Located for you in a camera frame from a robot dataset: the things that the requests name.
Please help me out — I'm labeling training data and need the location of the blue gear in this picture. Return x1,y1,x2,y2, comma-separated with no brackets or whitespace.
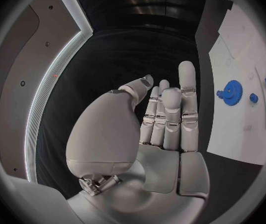
223,80,244,107

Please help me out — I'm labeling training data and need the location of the white task board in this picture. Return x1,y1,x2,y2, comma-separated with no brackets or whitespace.
206,2,266,166

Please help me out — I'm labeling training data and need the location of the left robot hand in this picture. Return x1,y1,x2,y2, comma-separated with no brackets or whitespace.
65,60,210,224

